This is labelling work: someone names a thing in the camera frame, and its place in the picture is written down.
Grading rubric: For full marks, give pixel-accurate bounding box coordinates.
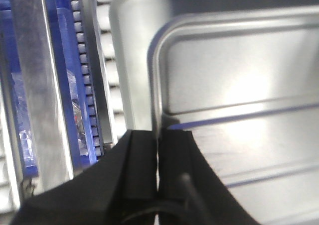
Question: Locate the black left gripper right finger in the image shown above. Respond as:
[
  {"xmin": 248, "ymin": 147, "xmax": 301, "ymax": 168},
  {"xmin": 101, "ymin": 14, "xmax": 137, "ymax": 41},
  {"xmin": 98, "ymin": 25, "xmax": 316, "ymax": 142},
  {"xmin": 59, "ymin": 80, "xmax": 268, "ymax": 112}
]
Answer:
[{"xmin": 159, "ymin": 130, "xmax": 258, "ymax": 225}]

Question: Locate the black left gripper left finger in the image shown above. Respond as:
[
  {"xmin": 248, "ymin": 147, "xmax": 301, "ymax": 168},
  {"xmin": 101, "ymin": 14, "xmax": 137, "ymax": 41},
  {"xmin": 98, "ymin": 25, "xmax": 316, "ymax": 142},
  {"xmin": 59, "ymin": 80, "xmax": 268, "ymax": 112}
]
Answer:
[{"xmin": 11, "ymin": 130, "xmax": 157, "ymax": 225}]

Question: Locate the small silver ridged tray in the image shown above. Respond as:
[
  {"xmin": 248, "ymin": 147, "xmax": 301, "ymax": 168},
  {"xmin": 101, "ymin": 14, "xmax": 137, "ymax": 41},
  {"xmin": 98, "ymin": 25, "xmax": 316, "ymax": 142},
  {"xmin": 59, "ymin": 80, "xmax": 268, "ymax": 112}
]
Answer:
[{"xmin": 148, "ymin": 6, "xmax": 319, "ymax": 225}]

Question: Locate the large grey metal tray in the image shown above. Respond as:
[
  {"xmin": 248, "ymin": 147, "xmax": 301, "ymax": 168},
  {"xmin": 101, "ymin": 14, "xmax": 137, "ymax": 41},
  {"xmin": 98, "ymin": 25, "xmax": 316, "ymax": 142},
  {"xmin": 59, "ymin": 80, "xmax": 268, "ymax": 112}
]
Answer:
[{"xmin": 109, "ymin": 0, "xmax": 319, "ymax": 133}]

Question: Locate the blue bin on lower shelf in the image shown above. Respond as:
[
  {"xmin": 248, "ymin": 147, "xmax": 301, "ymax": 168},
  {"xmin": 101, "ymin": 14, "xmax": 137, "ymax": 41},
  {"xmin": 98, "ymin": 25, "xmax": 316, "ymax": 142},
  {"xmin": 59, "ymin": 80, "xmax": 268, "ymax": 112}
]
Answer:
[{"xmin": 0, "ymin": 0, "xmax": 101, "ymax": 177}]

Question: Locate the left steel divider rail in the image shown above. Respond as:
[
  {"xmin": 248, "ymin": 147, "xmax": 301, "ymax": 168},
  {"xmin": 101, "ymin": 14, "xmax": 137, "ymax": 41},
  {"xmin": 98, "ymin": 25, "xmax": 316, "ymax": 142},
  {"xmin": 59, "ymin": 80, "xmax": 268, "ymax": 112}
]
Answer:
[{"xmin": 10, "ymin": 0, "xmax": 77, "ymax": 191}]

